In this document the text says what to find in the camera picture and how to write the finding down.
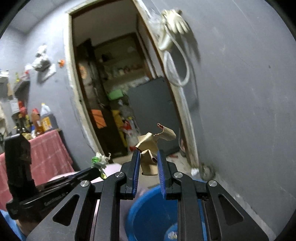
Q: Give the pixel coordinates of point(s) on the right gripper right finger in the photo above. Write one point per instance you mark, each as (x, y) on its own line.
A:
(206, 211)

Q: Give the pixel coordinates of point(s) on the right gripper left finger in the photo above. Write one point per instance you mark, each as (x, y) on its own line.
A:
(91, 211)

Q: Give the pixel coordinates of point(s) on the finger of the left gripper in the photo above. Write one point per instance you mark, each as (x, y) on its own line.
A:
(66, 182)

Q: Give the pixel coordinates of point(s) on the brown paper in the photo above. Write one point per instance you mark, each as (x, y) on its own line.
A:
(148, 147)

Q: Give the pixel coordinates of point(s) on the trash pile in bucket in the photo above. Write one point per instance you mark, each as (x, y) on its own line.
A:
(172, 233)

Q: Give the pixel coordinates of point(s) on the operator right hand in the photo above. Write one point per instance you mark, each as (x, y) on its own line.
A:
(26, 225)

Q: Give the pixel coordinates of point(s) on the red plaid cloth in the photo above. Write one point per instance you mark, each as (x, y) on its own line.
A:
(50, 157)

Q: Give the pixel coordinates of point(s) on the white paper scrap on floor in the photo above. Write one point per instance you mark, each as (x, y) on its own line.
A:
(195, 172)

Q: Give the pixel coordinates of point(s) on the brown sauce bottle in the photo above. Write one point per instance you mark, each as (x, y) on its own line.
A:
(36, 120)

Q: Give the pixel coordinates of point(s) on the large cooking oil jug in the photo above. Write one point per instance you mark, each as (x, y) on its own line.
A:
(48, 119)

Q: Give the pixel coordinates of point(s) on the dark glass bottle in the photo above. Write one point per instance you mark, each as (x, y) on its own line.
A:
(20, 128)

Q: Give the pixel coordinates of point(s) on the blue plastic bucket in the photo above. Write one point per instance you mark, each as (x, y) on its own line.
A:
(153, 213)

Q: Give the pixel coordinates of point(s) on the red white sack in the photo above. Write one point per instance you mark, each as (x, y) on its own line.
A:
(131, 133)

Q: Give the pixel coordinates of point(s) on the green box on shelf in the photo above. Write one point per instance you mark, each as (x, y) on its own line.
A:
(115, 94)

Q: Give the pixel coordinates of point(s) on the white rubber glove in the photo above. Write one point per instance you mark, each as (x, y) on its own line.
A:
(171, 23)

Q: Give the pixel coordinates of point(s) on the wall spice rack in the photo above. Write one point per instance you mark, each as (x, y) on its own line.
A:
(22, 82)

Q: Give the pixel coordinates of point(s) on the white bag on wall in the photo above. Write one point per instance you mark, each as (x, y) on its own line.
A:
(41, 61)

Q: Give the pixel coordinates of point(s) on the orange wall hook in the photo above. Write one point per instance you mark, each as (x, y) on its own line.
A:
(61, 63)

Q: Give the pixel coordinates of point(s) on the wooden door frame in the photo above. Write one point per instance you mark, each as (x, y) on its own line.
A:
(176, 91)

